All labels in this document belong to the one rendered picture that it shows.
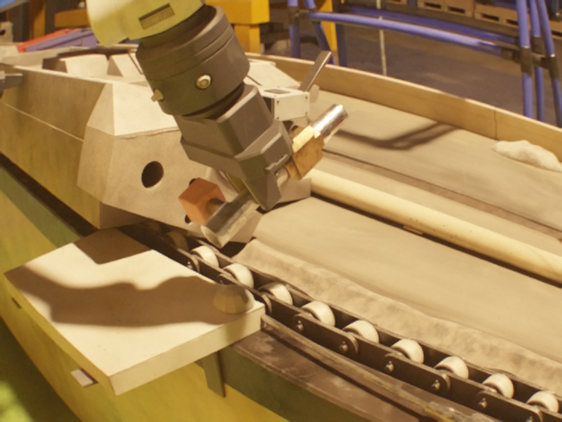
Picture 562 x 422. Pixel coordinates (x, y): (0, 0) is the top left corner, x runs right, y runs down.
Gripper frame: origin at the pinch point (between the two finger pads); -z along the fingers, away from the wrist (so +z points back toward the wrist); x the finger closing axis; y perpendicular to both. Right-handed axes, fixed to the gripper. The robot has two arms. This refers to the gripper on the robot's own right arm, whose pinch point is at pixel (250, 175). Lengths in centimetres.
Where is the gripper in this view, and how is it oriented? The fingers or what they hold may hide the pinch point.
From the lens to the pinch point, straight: 69.6
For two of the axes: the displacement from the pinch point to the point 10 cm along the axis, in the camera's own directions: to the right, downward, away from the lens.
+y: -6.5, 6.5, -3.9
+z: -3.6, -7.2, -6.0
